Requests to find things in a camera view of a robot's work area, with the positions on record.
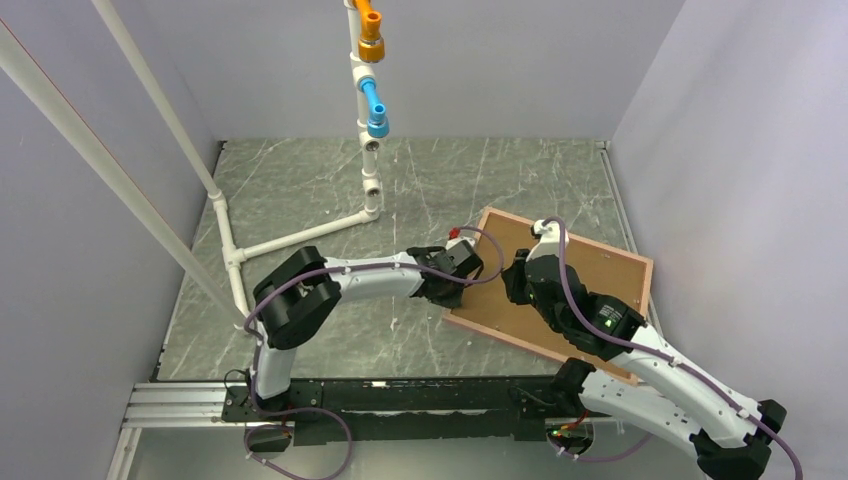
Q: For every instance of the pink photo frame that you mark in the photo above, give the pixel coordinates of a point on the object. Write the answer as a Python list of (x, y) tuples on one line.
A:
[(601, 268)]

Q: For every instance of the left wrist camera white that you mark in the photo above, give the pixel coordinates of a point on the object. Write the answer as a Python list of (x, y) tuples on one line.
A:
[(458, 244)]

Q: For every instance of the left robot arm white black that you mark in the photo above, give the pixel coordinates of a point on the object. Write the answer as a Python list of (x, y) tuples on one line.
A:
[(296, 299)]

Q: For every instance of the white pvc pipe structure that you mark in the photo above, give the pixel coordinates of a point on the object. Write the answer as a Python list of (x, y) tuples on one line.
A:
[(233, 256)]

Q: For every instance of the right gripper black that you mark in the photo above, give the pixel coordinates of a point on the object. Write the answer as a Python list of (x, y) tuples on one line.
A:
[(514, 276)]

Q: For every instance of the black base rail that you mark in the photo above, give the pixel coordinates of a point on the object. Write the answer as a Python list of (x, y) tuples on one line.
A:
[(320, 411)]

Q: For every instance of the white diagonal pole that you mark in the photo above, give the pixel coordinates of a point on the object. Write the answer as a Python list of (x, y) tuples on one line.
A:
[(28, 75)]

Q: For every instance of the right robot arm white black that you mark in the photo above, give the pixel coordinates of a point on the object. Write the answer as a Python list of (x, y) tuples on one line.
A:
[(728, 434)]

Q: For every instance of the blue pipe nozzle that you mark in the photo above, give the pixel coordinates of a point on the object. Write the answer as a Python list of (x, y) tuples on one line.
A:
[(377, 123)]

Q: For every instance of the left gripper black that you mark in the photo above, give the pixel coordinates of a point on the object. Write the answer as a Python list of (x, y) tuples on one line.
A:
[(450, 301)]

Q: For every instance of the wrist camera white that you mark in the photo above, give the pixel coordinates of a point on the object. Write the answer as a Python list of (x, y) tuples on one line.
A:
[(548, 235), (458, 244)]

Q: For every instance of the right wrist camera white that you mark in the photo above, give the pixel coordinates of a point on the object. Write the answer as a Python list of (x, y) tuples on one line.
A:
[(548, 235)]

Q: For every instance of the orange pipe nozzle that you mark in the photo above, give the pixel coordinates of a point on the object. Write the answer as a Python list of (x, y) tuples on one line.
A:
[(370, 44)]

